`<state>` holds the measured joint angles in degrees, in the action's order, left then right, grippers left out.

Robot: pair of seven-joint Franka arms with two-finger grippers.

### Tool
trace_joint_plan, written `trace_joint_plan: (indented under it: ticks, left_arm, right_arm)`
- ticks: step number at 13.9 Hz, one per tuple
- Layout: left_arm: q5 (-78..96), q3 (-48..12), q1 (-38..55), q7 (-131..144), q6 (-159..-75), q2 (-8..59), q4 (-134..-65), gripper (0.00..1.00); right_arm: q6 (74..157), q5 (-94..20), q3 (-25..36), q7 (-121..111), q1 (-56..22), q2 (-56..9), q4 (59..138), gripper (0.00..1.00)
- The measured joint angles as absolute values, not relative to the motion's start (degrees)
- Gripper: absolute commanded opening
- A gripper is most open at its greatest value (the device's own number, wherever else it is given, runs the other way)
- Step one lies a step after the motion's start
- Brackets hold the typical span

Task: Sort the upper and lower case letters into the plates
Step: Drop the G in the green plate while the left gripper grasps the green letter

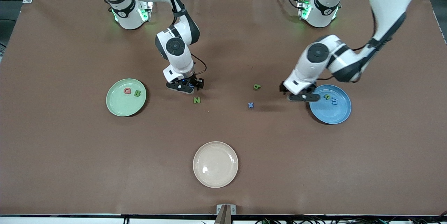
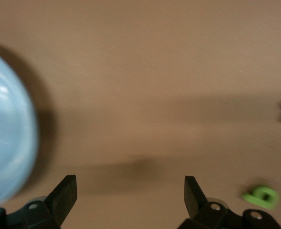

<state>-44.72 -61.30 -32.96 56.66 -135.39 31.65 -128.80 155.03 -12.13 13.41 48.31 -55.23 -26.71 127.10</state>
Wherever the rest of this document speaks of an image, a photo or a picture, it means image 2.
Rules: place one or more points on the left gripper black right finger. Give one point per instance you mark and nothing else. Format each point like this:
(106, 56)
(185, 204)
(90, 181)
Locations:
(195, 202)

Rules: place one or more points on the green lowercase letter b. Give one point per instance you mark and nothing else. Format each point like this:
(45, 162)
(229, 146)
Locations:
(248, 197)

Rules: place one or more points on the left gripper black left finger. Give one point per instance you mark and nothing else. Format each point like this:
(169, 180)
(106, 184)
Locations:
(59, 200)

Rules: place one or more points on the blue plate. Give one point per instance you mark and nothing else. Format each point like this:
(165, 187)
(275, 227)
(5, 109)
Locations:
(7, 131)

